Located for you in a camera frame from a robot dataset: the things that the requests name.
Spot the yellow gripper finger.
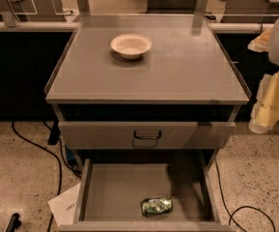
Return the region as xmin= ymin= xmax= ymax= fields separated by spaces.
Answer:
xmin=248 ymin=71 xmax=279 ymax=134
xmin=248 ymin=28 xmax=272 ymax=52

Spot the white paper bowl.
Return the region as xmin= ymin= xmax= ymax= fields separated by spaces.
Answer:
xmin=110 ymin=34 xmax=152 ymax=60

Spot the white paper sheet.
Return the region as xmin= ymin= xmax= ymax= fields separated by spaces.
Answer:
xmin=48 ymin=184 xmax=80 ymax=226

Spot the grey drawer cabinet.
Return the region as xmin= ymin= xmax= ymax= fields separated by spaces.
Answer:
xmin=43 ymin=14 xmax=252 ymax=179

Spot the white horizontal rail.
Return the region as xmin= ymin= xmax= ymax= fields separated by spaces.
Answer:
xmin=0 ymin=21 xmax=272 ymax=34

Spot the black floor cable right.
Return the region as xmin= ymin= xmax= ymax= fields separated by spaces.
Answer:
xmin=213 ymin=158 xmax=276 ymax=232

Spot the black floor cable left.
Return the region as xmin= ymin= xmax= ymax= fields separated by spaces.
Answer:
xmin=11 ymin=121 xmax=83 ymax=232

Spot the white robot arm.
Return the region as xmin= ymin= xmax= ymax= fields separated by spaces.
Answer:
xmin=248 ymin=18 xmax=279 ymax=133

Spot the black floor cable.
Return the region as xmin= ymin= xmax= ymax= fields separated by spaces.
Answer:
xmin=213 ymin=158 xmax=276 ymax=232
xmin=11 ymin=121 xmax=83 ymax=232

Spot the black object on floor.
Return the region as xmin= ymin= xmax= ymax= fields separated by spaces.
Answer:
xmin=6 ymin=213 xmax=21 ymax=232

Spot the grey top drawer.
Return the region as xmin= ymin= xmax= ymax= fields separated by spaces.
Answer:
xmin=59 ymin=122 xmax=236 ymax=150

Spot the grey open middle drawer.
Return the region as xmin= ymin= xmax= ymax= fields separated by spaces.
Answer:
xmin=59 ymin=156 xmax=237 ymax=232

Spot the green crushed can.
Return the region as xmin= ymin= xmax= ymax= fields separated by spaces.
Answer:
xmin=140 ymin=195 xmax=173 ymax=218

